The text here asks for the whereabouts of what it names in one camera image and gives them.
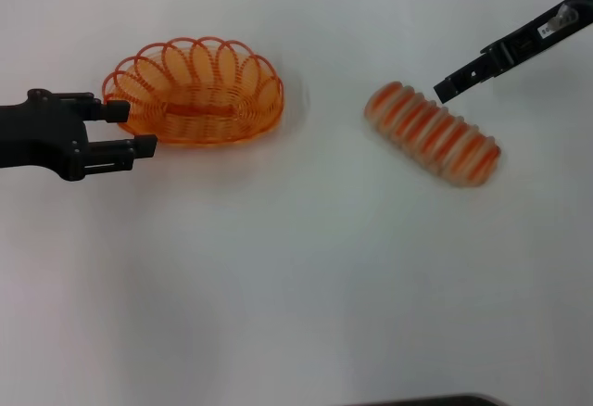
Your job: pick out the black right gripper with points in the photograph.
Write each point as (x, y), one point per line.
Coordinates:
(528, 42)

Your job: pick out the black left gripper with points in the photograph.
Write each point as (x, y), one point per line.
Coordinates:
(41, 137)

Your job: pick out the striped orange sliced bread loaf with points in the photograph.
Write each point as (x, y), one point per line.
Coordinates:
(431, 135)

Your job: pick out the dark rounded robot base edge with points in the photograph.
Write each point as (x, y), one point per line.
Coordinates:
(431, 400)

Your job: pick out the silver metal connector plug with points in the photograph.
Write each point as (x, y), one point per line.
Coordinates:
(563, 16)

